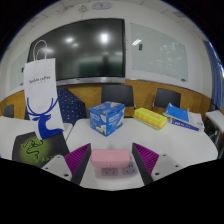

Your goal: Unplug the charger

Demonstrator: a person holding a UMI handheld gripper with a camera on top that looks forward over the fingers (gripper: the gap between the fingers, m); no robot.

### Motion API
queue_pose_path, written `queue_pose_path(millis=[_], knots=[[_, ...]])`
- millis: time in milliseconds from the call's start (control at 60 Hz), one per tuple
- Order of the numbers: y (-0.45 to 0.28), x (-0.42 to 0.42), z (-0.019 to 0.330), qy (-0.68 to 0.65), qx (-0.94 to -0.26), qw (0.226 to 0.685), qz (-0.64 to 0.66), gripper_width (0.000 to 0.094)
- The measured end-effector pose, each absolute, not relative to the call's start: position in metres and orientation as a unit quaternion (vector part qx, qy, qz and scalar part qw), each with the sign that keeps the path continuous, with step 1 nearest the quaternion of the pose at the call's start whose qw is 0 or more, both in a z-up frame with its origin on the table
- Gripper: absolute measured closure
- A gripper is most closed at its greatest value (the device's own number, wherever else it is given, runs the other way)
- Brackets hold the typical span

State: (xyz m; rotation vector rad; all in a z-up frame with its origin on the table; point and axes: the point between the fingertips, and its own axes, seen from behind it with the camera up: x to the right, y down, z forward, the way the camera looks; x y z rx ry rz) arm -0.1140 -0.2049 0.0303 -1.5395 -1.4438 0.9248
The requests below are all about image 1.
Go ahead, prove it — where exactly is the white blue paper pack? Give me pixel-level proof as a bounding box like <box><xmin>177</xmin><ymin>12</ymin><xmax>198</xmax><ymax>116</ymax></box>
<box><xmin>168</xmin><ymin>109</ymin><xmax>205</xmax><ymax>133</ymax></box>

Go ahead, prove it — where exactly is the black mouse pad green print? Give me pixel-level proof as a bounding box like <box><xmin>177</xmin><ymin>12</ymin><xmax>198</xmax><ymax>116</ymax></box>
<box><xmin>11</xmin><ymin>131</ymin><xmax>71</xmax><ymax>169</ymax></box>

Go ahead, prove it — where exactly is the black chair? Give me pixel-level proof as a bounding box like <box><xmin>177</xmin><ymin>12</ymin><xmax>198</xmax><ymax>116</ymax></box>
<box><xmin>100</xmin><ymin>84</ymin><xmax>136</xmax><ymax>108</ymax></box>
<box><xmin>152</xmin><ymin>87</ymin><xmax>182</xmax><ymax>111</ymax></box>
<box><xmin>2</xmin><ymin>103</ymin><xmax>15</xmax><ymax>118</ymax></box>

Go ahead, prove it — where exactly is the navy dotted box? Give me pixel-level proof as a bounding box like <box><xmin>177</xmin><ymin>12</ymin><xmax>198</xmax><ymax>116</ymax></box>
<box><xmin>23</xmin><ymin>87</ymin><xmax>88</xmax><ymax>126</ymax></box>

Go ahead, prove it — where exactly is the white paper bag blue deer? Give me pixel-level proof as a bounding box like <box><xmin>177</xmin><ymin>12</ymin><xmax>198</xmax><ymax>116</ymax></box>
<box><xmin>23</xmin><ymin>39</ymin><xmax>65</xmax><ymax>141</ymax></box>

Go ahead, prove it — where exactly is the blue white cardboard box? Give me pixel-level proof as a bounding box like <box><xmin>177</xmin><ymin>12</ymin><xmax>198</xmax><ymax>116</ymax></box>
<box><xmin>88</xmin><ymin>101</ymin><xmax>126</xmax><ymax>138</ymax></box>

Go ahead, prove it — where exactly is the wide glass whiteboard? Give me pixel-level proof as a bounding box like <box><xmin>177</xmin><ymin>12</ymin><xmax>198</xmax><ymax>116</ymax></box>
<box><xmin>129</xmin><ymin>22</ymin><xmax>189</xmax><ymax>83</ymax></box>

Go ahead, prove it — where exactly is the blue curtain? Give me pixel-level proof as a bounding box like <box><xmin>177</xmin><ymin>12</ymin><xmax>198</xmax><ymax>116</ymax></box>
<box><xmin>203</xmin><ymin>40</ymin><xmax>224</xmax><ymax>111</ymax></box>

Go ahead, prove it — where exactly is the white power strip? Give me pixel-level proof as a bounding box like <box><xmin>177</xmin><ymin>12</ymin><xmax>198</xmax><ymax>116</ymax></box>
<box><xmin>93</xmin><ymin>161</ymin><xmax>139</xmax><ymax>180</ymax></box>

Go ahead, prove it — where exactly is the yellow box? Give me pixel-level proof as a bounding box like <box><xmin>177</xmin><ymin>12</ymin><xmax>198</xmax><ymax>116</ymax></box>
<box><xmin>133</xmin><ymin>107</ymin><xmax>168</xmax><ymax>131</ymax></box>

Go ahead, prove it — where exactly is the small white side table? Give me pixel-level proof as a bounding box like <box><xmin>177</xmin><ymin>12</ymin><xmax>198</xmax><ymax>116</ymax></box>
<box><xmin>204</xmin><ymin>109</ymin><xmax>224</xmax><ymax>138</ymax></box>

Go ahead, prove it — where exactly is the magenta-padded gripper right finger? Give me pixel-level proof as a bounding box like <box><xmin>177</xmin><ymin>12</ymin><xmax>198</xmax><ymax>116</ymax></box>
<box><xmin>131</xmin><ymin>142</ymin><xmax>185</xmax><ymax>186</ymax></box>

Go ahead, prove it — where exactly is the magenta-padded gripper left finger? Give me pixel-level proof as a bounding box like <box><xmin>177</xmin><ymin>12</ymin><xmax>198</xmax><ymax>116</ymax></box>
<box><xmin>41</xmin><ymin>143</ymin><xmax>93</xmax><ymax>186</ymax></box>

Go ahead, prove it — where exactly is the pink charger block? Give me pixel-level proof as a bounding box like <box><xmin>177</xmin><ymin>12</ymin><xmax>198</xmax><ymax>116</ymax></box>
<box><xmin>90</xmin><ymin>148</ymin><xmax>131</xmax><ymax>169</ymax></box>

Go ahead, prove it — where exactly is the large black wall screen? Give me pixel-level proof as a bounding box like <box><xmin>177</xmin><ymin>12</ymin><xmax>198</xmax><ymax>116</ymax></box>
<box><xmin>27</xmin><ymin>18</ymin><xmax>127</xmax><ymax>83</ymax></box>

